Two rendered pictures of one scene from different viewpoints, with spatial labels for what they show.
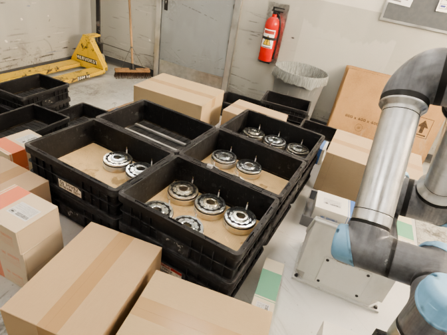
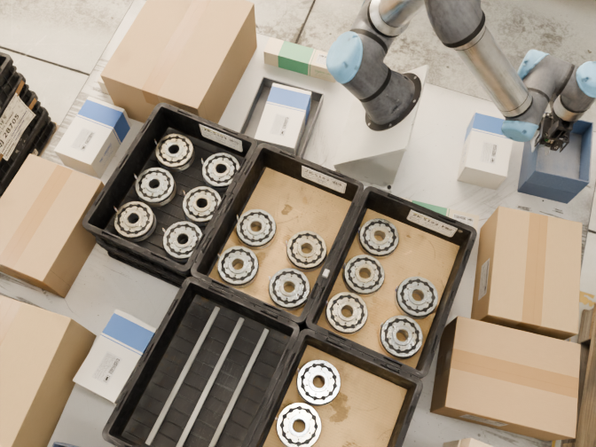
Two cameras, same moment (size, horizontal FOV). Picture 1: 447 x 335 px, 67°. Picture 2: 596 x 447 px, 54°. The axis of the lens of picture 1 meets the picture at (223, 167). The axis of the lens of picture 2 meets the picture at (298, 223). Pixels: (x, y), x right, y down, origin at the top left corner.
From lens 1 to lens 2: 1.36 m
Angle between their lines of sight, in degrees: 61
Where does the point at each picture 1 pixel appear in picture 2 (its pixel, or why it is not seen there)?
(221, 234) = (401, 258)
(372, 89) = not seen: outside the picture
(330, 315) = (426, 161)
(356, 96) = not seen: outside the picture
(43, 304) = (559, 402)
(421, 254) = (549, 76)
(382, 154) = (503, 70)
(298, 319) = (439, 191)
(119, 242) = (466, 362)
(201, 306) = (513, 265)
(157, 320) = (539, 301)
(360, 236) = (534, 114)
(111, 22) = not seen: outside the picture
